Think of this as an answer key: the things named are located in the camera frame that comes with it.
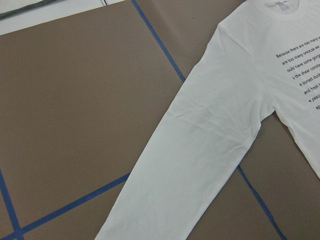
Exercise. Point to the white long-sleeve printed shirt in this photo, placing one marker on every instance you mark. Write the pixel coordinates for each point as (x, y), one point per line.
(263, 58)

